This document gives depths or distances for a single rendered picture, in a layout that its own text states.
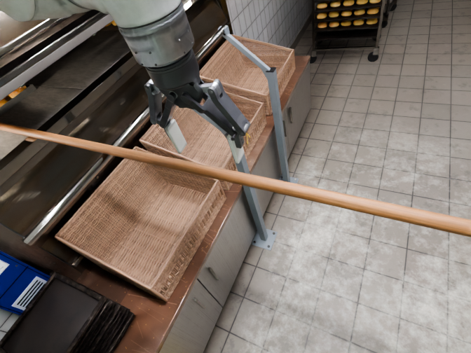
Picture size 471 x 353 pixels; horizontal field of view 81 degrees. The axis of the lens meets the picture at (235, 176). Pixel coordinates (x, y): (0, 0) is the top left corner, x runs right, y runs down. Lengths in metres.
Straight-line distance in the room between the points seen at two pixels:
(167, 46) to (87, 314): 0.97
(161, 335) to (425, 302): 1.32
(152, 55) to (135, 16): 0.05
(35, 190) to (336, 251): 1.59
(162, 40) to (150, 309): 1.10
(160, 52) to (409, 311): 1.69
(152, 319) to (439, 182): 1.92
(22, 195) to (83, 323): 0.53
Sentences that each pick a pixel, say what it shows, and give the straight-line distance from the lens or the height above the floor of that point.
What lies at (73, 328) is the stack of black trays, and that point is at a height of 0.80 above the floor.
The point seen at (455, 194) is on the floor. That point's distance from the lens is 2.26.
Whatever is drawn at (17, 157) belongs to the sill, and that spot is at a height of 1.18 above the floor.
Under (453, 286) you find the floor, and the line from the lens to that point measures 1.93.
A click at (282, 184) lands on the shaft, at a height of 1.20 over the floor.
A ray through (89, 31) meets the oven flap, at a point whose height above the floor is 1.41.
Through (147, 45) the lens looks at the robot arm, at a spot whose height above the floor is 1.56.
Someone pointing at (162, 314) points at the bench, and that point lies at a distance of 1.28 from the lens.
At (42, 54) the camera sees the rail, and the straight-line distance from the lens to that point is 1.14.
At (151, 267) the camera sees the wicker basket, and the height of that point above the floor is 0.59.
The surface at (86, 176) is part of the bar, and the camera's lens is 0.96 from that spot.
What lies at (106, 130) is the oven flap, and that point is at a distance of 1.45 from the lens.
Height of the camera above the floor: 1.69
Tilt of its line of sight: 48 degrees down
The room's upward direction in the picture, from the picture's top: 19 degrees counter-clockwise
